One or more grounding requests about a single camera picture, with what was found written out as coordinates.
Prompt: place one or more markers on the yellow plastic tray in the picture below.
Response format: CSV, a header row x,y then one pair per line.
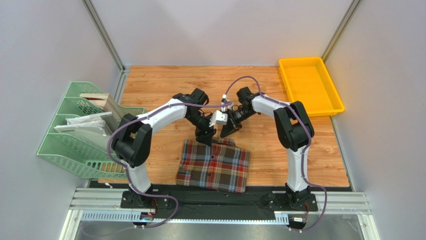
x,y
306,79

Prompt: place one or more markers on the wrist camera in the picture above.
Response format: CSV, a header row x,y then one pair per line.
x,y
226,104
218,118

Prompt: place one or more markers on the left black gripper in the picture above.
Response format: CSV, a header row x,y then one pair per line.
x,y
203,137

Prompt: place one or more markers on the white papers in plastic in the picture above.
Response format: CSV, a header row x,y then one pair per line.
x,y
91,129

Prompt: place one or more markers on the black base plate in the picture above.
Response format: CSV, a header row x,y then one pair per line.
x,y
192,203

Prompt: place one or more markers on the wooden block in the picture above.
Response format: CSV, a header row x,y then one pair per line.
x,y
105,102

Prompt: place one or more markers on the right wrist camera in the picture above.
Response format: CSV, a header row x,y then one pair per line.
x,y
226,104

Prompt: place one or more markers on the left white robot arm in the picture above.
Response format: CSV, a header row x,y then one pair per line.
x,y
130,145

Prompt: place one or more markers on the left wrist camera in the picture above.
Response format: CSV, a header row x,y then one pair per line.
x,y
218,118

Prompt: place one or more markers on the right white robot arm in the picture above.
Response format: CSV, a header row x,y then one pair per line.
x,y
294,131

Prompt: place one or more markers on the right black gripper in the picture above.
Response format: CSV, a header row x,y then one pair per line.
x,y
232,123

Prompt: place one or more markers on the grey notebook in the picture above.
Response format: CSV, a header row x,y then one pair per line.
x,y
111,122

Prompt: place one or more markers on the aluminium frame rail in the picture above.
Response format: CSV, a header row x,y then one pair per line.
x,y
342,215

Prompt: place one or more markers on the plaid long sleeve shirt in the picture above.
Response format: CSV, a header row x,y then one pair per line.
x,y
221,166

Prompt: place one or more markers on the green file organizer rack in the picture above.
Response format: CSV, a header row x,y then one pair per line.
x,y
70,153

